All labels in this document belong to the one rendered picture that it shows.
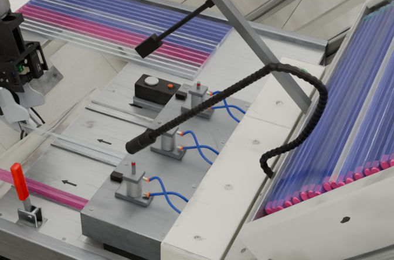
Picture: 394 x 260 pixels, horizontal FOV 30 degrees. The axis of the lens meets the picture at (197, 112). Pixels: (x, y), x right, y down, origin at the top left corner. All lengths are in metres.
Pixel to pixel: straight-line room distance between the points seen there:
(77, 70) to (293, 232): 1.95
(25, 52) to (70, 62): 1.51
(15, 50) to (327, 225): 0.58
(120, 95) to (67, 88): 1.29
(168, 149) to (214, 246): 0.21
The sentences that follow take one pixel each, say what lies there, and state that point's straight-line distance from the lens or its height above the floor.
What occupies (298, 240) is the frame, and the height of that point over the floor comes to 1.46.
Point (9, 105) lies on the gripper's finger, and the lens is 1.22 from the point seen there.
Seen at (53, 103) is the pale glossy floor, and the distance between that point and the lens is 2.55.
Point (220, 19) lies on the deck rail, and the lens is 1.54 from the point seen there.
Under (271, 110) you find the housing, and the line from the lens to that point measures 1.18.
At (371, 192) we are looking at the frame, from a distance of 0.73.
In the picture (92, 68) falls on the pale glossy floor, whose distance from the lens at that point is 2.72.
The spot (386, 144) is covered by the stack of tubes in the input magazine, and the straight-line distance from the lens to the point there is 0.80.
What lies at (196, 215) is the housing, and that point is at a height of 1.25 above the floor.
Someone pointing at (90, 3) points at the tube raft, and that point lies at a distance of 1.59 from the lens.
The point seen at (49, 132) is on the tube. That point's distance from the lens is 1.24.
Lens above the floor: 1.95
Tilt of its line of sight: 41 degrees down
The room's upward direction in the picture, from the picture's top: 60 degrees clockwise
